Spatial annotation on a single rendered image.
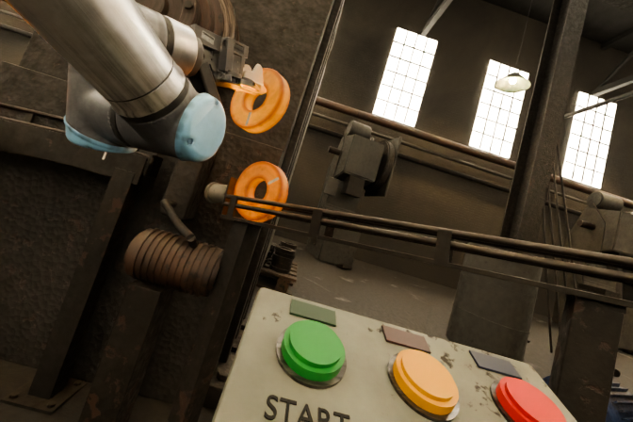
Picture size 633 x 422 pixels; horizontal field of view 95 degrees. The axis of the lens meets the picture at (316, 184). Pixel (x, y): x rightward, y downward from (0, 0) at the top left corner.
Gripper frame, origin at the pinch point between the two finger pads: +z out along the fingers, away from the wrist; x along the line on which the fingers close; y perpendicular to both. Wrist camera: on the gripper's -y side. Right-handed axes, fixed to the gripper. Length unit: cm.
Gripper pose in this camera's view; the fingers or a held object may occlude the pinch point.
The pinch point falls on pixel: (261, 92)
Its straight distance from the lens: 73.1
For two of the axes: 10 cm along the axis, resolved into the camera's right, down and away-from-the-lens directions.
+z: 5.3, -0.3, 8.4
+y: 1.4, -9.8, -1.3
